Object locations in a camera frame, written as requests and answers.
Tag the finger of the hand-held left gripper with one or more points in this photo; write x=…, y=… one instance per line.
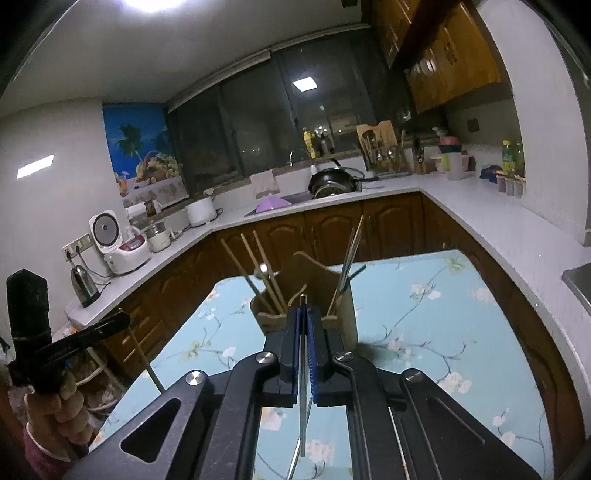
x=87, y=337

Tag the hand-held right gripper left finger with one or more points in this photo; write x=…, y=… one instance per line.
x=292, y=350

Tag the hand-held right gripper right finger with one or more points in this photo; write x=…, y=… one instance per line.
x=314, y=355

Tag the wooden utensil holder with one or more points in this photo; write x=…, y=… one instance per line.
x=341, y=314

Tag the metal chopstick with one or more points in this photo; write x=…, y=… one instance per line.
x=293, y=461
x=302, y=429
x=347, y=258
x=353, y=249

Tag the person's left forearm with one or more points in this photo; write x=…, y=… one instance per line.
x=46, y=457

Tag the person's left hand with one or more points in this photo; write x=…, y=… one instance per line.
x=64, y=410

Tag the steel electric kettle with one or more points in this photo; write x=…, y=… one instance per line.
x=85, y=286

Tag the metal spoon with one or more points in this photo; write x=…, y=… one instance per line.
x=264, y=268

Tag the white rice cooker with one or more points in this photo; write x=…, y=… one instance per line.
x=124, y=249

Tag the blue floral tablecloth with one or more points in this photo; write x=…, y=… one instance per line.
x=415, y=323

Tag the small pot with glass lid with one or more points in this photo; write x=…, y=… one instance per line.
x=159, y=237

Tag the purple basin in sink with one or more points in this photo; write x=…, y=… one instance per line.
x=270, y=204

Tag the wooden base cabinets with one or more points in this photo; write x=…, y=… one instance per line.
x=392, y=221

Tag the white cooking pot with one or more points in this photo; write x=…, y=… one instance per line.
x=199, y=212

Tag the black frying pan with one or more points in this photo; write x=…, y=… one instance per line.
x=332, y=182

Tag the sink faucet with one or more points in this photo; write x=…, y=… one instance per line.
x=298, y=154

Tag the yellow bottle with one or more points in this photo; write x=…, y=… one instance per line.
x=310, y=145

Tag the white kitchen countertop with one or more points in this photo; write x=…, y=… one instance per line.
x=485, y=221

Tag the knife block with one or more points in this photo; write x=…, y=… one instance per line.
x=419, y=159

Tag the wooden cutlery rack on counter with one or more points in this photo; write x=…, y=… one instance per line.
x=381, y=138

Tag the white plastic container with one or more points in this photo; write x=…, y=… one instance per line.
x=450, y=165

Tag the dark kitchen window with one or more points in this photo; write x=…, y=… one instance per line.
x=258, y=115

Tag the blue small container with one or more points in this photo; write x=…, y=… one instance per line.
x=489, y=173

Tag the row of spice jars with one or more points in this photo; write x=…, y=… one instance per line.
x=510, y=185

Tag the steel sink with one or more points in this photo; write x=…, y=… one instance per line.
x=579, y=286

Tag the green drink bottle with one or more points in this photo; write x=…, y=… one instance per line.
x=509, y=159

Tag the wall power socket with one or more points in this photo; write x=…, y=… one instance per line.
x=77, y=246

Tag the fruit and palm wall poster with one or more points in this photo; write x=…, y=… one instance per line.
x=138, y=152

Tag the dark wall switch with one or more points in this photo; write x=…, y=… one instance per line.
x=473, y=124

